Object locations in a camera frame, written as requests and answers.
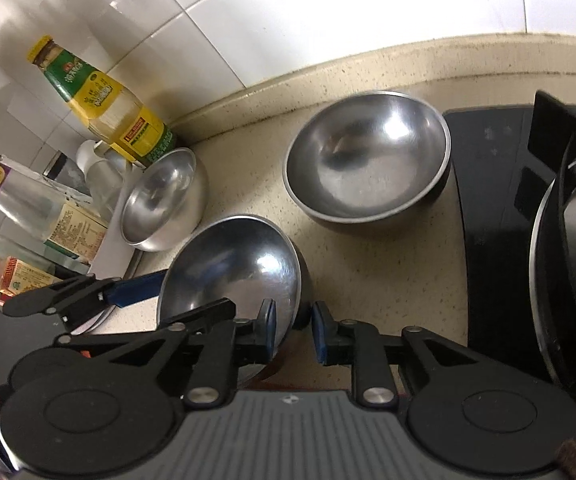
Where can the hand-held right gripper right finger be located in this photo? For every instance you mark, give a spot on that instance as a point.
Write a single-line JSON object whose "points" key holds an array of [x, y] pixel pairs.
{"points": [[319, 332]]}

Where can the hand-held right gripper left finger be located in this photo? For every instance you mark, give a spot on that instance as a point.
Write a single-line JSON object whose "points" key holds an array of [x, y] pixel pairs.
{"points": [[269, 327]]}

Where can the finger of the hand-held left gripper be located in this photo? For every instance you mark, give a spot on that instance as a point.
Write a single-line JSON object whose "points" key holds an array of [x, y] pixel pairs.
{"points": [[137, 287]]}

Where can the stainless steel bowl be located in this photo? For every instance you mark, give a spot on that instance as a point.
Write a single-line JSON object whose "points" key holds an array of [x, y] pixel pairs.
{"points": [[363, 160], [157, 205], [227, 265]]}

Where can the yellow-cap vinegar bottle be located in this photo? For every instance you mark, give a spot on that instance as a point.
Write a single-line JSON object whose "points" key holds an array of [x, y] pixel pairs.
{"points": [[17, 272]]}

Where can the purple-label clear bottle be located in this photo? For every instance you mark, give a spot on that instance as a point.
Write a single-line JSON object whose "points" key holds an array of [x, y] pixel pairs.
{"points": [[42, 200]]}

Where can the yellow-green label sauce bottle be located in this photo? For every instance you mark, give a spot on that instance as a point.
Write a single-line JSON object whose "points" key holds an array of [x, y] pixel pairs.
{"points": [[117, 120]]}

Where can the black burner grate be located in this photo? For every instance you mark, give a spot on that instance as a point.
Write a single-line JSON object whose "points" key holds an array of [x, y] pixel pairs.
{"points": [[548, 125]]}

